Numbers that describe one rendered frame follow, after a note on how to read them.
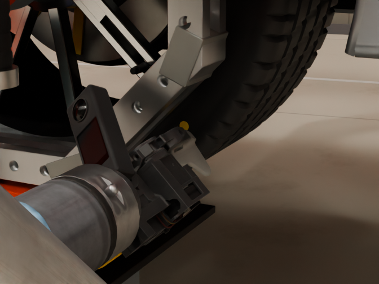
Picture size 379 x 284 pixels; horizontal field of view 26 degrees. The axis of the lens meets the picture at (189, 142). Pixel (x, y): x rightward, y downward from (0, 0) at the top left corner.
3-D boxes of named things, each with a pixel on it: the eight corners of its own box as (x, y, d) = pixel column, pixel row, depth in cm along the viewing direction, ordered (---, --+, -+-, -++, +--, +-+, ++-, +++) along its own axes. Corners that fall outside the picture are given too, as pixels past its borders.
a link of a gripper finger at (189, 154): (216, 172, 95) (181, 196, 87) (184, 133, 96) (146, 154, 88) (234, 156, 94) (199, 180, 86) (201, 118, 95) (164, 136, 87)
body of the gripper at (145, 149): (169, 228, 89) (111, 270, 79) (119, 167, 90) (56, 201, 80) (215, 188, 85) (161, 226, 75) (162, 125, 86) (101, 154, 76)
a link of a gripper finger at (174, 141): (174, 156, 92) (136, 178, 84) (164, 145, 92) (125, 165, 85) (201, 131, 90) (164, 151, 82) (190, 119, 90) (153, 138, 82)
